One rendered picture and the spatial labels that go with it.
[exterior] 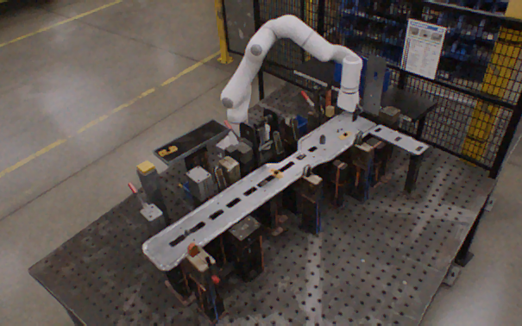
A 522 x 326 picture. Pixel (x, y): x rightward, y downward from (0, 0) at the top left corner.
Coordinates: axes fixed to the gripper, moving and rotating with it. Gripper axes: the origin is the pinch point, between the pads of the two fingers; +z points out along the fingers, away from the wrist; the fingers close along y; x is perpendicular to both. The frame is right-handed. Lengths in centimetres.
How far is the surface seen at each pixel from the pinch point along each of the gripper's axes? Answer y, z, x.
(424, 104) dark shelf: 16, 9, 48
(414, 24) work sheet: -2, -30, 54
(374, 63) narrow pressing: -4.7, -17.4, 26.7
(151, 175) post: -35, 0, -96
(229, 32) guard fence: -273, 74, 139
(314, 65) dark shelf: -62, 9, 45
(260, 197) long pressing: 2, 13, -63
